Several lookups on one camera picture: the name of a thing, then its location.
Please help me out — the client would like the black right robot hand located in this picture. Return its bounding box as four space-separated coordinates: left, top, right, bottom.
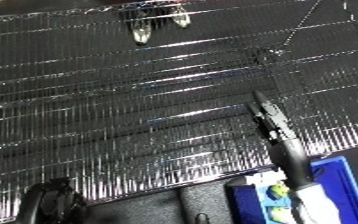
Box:
244 89 316 192

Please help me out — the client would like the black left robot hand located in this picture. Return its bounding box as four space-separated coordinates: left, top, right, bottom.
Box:
19 177 91 224

